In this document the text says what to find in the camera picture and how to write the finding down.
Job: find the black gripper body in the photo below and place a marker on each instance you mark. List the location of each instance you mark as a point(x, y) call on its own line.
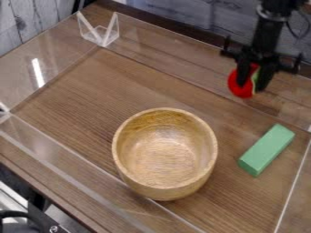
point(287, 63)

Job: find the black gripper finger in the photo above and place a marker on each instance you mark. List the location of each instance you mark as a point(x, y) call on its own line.
point(264, 77)
point(242, 70)

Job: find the red plush strawberry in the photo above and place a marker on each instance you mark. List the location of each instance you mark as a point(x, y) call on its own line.
point(244, 91)

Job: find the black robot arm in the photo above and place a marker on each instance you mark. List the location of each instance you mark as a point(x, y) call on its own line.
point(274, 14)

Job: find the green rectangular block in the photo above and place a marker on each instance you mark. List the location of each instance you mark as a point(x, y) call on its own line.
point(266, 149)

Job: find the wooden bowl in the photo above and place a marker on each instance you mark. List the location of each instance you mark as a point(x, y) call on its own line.
point(164, 150)

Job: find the clear acrylic corner bracket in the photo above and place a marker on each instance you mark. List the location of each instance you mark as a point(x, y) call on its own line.
point(99, 35)

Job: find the clear acrylic enclosure wall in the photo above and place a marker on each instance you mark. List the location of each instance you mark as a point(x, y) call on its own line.
point(71, 91)

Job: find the black clamp with cable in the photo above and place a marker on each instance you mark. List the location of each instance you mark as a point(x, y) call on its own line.
point(27, 219)

